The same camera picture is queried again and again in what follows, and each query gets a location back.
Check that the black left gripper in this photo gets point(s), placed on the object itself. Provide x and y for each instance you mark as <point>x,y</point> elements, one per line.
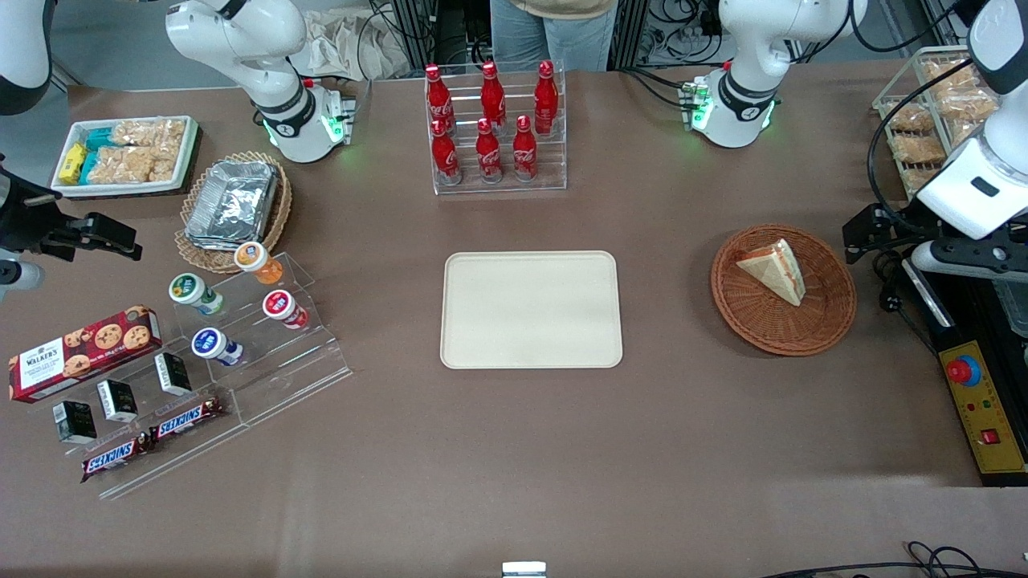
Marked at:
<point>897,221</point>

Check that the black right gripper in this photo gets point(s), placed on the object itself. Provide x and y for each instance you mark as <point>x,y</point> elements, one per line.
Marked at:
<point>26,221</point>

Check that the triangular sandwich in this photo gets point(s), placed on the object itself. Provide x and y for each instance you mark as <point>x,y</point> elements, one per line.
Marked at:
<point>775,269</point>

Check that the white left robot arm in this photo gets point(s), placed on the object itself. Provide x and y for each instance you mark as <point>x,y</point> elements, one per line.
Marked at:
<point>747,48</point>

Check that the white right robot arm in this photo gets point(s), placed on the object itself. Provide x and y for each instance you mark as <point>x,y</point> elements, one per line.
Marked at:
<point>241,40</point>

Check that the black tray under snack tray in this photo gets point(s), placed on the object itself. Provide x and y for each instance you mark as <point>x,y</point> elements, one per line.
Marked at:
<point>161,193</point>

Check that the light oval wicker basket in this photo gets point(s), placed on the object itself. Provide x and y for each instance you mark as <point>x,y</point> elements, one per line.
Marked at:
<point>201,257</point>

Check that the white rectangular snack tray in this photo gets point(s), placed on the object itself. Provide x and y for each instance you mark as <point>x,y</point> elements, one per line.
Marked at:
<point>189,152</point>

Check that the brown round wicker basket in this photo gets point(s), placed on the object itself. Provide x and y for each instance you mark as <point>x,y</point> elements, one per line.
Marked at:
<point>747,321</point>

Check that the beige rectangular plastic tray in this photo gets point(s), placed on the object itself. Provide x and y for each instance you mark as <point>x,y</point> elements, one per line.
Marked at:
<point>530,309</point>

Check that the clear rice cracker pack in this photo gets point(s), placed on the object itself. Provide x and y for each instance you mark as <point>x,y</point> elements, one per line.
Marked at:
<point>120,166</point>
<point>148,133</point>

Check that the teal snack pack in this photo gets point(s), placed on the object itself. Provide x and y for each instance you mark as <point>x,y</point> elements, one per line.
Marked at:
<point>99,139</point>
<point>87,167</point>

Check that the clear bagged pastry pack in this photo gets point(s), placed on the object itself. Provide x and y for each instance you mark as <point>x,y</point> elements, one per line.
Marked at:
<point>917,149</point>
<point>968,104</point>
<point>911,119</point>
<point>919,180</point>
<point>948,75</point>

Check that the yellow snack pack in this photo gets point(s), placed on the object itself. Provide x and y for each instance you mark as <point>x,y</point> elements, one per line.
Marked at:
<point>72,163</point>

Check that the green lid yogurt cup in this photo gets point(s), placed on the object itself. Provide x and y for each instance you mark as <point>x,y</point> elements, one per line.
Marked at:
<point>191,291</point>

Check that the red Walkers cookie box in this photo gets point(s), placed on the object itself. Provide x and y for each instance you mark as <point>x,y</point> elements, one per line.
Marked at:
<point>80,353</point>

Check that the black machine base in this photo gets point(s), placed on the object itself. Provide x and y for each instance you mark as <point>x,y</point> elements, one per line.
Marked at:
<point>964,321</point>

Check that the stacked aluminium foil containers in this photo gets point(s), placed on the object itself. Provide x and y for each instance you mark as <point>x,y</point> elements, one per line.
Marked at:
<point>233,202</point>

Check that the orange lid yogurt cup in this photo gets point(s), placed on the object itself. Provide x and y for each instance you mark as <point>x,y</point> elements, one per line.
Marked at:
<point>255,260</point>

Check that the blue lid yogurt cup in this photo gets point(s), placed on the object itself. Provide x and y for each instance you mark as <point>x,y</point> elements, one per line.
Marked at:
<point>212,344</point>

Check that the small black carton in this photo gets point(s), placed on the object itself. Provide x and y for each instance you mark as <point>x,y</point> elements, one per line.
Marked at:
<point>118,400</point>
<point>75,422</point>
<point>173,374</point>

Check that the clear plastic container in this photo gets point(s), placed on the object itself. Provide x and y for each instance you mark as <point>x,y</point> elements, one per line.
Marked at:
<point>1016,309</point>

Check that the red lid yogurt cup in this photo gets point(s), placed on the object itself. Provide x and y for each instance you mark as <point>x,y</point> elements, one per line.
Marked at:
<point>281,307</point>

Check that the Snickers chocolate bar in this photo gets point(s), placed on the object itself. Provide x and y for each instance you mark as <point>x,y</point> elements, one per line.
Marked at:
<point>185,419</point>
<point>114,457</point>

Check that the yellow emergency stop control box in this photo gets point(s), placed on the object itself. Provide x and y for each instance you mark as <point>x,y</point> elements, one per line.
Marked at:
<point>984,417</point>

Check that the clear acrylic stepped display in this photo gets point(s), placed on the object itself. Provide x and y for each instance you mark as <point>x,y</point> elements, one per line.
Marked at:
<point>297,361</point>

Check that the crumpled white cloth bag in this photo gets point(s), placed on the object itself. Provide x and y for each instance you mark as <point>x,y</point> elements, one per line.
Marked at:
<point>337,44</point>

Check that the clear acrylic bottle rack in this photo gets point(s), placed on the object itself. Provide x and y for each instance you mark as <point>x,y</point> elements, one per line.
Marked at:
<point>554,172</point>

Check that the red cola bottle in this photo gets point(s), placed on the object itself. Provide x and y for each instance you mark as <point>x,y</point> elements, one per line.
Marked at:
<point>438,98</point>
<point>487,152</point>
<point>445,154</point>
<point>492,95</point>
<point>524,150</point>
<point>546,98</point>

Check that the person in blue jeans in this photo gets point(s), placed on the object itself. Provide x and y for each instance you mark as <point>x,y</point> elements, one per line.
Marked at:
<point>554,36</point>

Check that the black aluminium equipment rack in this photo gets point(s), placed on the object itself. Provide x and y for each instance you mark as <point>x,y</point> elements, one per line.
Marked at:
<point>442,28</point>

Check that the small silver metal block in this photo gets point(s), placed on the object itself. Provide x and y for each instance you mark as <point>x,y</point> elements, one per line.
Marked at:
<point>524,570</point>

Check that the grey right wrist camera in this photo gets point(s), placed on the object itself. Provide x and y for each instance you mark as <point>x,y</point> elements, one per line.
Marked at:
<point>20,275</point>

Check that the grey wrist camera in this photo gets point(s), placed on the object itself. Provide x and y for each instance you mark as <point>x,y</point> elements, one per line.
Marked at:
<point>964,259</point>
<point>20,275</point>

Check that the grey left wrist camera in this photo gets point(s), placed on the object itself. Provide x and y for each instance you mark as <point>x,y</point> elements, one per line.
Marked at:
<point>964,259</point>

